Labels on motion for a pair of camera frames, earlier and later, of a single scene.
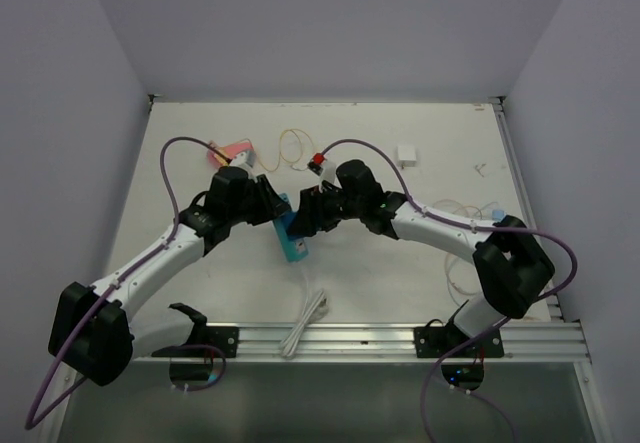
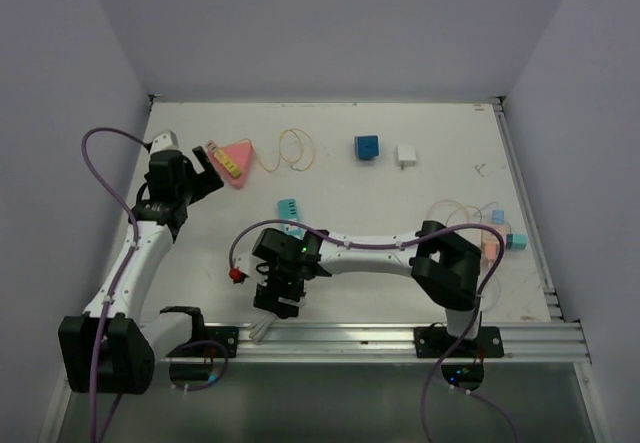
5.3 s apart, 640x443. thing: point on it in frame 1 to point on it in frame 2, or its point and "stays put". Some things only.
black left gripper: x=269 y=205 to x=206 y=181
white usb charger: x=407 y=156 stays put
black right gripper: x=313 y=213 to x=268 y=293
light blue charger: x=498 y=215 stays put
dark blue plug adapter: x=286 y=220 to x=367 y=147
